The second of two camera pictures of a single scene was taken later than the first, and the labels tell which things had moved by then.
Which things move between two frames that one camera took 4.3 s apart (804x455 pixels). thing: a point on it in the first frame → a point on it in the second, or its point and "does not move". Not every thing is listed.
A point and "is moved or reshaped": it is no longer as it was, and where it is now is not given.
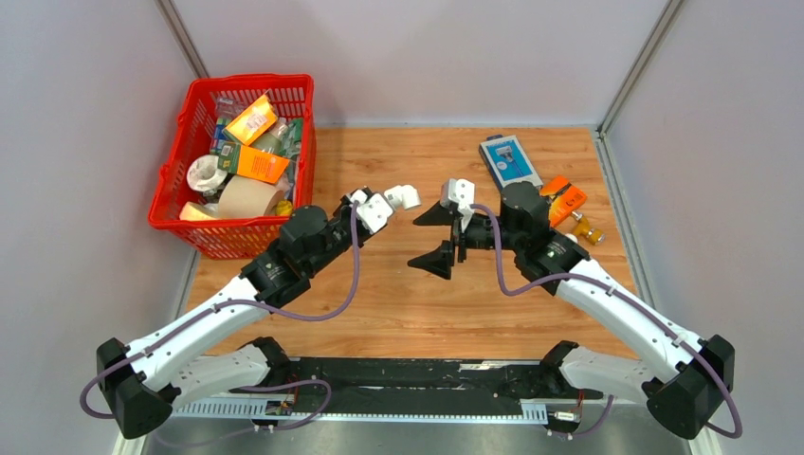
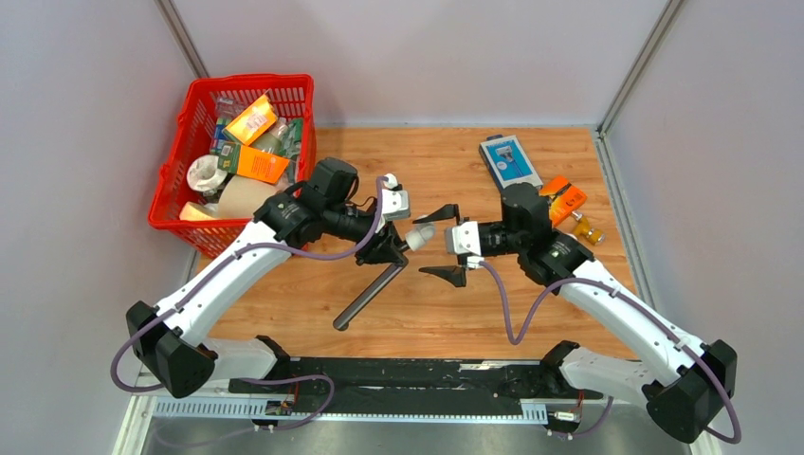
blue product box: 508,160 does not move
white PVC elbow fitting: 407,195 is moved or reshaped
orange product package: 564,198 does not move
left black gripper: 345,207 → 382,247
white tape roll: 205,174 does not move
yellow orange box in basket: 253,122 does not move
